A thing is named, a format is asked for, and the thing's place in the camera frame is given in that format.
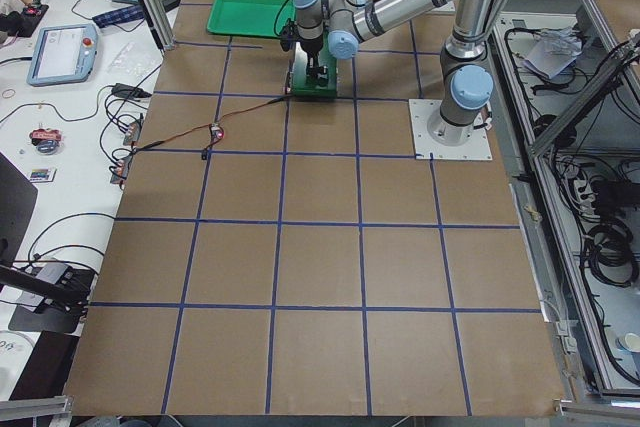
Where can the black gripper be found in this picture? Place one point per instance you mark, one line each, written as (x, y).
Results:
(313, 50)

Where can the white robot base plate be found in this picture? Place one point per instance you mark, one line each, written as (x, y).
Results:
(435, 139)

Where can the green conveyor belt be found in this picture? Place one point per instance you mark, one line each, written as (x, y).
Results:
(309, 22)

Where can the green plastic tray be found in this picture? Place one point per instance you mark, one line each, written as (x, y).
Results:
(249, 18)

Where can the small red controller board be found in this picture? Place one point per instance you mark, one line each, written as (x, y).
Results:
(217, 133)

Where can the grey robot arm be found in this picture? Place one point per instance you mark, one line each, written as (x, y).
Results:
(343, 25)

